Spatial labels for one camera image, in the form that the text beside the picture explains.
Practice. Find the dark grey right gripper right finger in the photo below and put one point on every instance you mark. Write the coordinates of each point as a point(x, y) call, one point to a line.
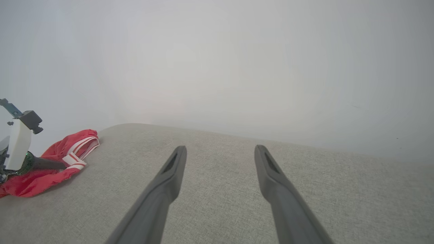
point(291, 217)

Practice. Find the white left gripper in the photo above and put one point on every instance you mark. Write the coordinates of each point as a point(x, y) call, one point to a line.
point(17, 149)

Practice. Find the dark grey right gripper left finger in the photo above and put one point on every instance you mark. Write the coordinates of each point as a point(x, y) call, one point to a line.
point(152, 213)

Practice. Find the red white-sleeved garment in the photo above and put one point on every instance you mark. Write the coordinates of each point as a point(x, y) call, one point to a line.
point(34, 183)

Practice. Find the dark left wrist camera box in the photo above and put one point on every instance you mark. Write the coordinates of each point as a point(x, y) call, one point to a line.
point(31, 119)

